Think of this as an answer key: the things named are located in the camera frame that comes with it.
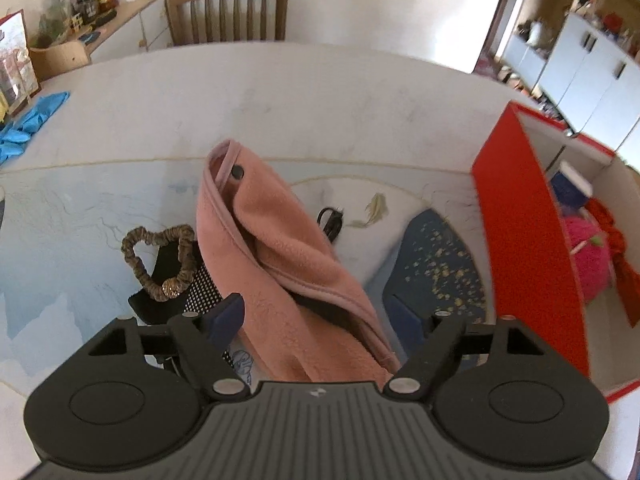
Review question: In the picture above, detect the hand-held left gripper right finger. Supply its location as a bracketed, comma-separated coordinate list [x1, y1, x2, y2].
[382, 294, 551, 403]

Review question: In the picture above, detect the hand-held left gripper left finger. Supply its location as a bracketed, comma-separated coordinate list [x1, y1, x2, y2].
[87, 292, 251, 401]

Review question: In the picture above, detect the brown scrunchie with gold bead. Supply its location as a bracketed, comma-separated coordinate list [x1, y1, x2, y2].
[121, 225, 198, 303]

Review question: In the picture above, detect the black dotted glove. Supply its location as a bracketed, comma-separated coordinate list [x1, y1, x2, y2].
[127, 240, 236, 376]

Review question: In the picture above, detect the pink towel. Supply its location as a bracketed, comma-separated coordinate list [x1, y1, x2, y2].
[196, 139, 401, 386]

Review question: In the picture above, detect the red and white cardboard box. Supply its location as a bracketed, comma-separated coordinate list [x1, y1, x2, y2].
[471, 101, 640, 403]

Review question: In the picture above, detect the pink plush strawberry toy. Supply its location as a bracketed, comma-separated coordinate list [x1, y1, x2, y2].
[562, 212, 613, 306]

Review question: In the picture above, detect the red cloth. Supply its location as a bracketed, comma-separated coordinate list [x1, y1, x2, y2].
[585, 197, 640, 328]

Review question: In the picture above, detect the patterned pink rug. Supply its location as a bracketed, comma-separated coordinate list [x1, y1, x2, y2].
[472, 57, 506, 81]

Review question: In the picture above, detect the blue cloth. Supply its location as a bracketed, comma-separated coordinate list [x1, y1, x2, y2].
[0, 91, 71, 163]

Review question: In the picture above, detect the low white shelf cabinet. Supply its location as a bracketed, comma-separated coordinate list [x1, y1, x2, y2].
[500, 30, 551, 91]

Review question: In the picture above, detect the wooden and white sideboard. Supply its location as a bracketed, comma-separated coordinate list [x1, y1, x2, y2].
[30, 0, 176, 81]

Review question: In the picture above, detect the red framed picture board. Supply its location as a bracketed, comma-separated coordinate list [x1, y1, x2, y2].
[0, 10, 43, 116]

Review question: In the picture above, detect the small toy clutter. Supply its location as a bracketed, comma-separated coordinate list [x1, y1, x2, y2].
[30, 0, 118, 48]

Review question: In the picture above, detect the white cabinet with black handles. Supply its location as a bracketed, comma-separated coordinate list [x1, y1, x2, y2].
[537, 12, 640, 156]

